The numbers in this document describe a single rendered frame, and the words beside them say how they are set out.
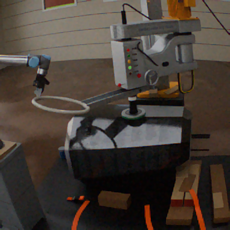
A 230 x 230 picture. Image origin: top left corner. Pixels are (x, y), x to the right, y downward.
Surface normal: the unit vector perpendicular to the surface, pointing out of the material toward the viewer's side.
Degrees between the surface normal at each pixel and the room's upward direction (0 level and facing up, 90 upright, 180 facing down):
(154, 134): 45
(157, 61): 90
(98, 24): 90
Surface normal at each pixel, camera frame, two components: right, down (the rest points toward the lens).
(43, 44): -0.33, 0.39
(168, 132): -0.23, -0.37
